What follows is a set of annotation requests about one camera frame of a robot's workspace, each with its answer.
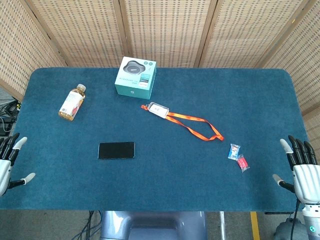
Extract blue candy packet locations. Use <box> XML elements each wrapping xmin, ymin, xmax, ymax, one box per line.
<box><xmin>227</xmin><ymin>143</ymin><xmax>241</xmax><ymax>160</ymax></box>

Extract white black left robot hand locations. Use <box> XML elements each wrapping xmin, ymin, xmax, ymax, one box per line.
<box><xmin>0</xmin><ymin>132</ymin><xmax>36</xmax><ymax>197</ymax></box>

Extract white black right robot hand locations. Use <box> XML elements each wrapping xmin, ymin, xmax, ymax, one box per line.
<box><xmin>272</xmin><ymin>135</ymin><xmax>320</xmax><ymax>206</ymax></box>

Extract woven bamboo screen panel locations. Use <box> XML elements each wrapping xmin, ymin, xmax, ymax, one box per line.
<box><xmin>23</xmin><ymin>0</ymin><xmax>133</xmax><ymax>68</ymax></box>
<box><xmin>0</xmin><ymin>0</ymin><xmax>68</xmax><ymax>102</ymax></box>
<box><xmin>119</xmin><ymin>0</ymin><xmax>218</xmax><ymax>69</ymax></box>
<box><xmin>261</xmin><ymin>0</ymin><xmax>320</xmax><ymax>165</ymax></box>
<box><xmin>199</xmin><ymin>0</ymin><xmax>312</xmax><ymax>69</ymax></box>

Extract white table leg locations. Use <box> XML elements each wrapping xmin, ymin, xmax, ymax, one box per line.
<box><xmin>218</xmin><ymin>211</ymin><xmax>227</xmax><ymax>240</ymax></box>

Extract blue felt table cloth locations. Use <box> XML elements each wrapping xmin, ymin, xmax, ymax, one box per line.
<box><xmin>0</xmin><ymin>66</ymin><xmax>310</xmax><ymax>213</ymax></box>

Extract orange lanyard strap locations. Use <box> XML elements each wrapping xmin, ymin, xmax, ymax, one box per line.
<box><xmin>140</xmin><ymin>104</ymin><xmax>225</xmax><ymax>142</ymax></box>

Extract blue-grey robot torso base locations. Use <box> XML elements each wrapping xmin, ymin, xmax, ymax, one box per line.
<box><xmin>99</xmin><ymin>211</ymin><xmax>208</xmax><ymax>240</ymax></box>

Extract black floor cable bundle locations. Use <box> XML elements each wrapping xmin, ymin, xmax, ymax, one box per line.
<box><xmin>0</xmin><ymin>99</ymin><xmax>22</xmax><ymax>137</ymax></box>

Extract amber drink plastic bottle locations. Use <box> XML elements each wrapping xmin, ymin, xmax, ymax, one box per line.
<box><xmin>58</xmin><ymin>83</ymin><xmax>87</xmax><ymax>122</ymax></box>

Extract teal speaker product box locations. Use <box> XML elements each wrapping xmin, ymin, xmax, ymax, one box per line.
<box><xmin>114</xmin><ymin>56</ymin><xmax>157</xmax><ymax>101</ymax></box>

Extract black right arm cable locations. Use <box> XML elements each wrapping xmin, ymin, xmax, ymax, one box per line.
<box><xmin>289</xmin><ymin>199</ymin><xmax>301</xmax><ymax>240</ymax></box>

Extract blue-backed black smartphone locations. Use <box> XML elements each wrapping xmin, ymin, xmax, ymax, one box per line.
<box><xmin>97</xmin><ymin>141</ymin><xmax>136</xmax><ymax>160</ymax></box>

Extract dark cables under table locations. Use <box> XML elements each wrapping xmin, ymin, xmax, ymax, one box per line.
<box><xmin>72</xmin><ymin>211</ymin><xmax>104</xmax><ymax>240</ymax></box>

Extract red candy packet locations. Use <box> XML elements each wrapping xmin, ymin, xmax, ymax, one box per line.
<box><xmin>236</xmin><ymin>154</ymin><xmax>251</xmax><ymax>174</ymax></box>

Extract clear white badge holder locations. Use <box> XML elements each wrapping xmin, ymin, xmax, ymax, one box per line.
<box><xmin>146</xmin><ymin>101</ymin><xmax>171</xmax><ymax>120</ymax></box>

